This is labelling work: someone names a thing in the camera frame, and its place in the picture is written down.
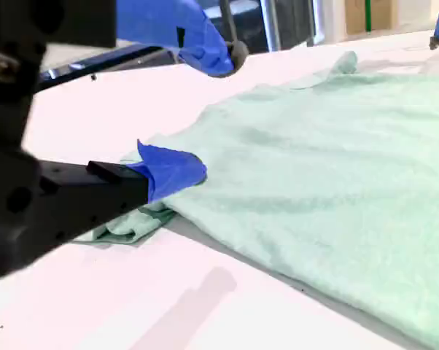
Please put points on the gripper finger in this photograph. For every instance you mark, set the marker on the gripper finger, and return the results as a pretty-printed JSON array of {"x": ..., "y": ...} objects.
[
  {"x": 205, "y": 40},
  {"x": 168, "y": 171}
]

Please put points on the green rod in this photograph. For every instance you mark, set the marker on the green rod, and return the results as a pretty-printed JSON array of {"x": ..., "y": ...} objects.
[{"x": 368, "y": 14}]

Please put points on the pale green t-shirt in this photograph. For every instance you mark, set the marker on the pale green t-shirt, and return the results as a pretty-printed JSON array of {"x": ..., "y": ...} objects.
[{"x": 314, "y": 182}]

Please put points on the black pole with grey foot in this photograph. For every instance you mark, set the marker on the black pole with grey foot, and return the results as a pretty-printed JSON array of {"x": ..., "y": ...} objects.
[{"x": 237, "y": 51}]

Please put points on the white upright post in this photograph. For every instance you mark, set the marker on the white upright post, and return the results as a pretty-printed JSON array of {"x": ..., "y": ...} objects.
[{"x": 270, "y": 25}]

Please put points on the brown cardboard box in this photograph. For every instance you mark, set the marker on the brown cardboard box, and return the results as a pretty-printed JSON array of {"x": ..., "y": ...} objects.
[{"x": 383, "y": 16}]

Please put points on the dark glossy bar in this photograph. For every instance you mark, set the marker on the dark glossy bar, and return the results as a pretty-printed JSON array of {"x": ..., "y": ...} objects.
[{"x": 106, "y": 62}]

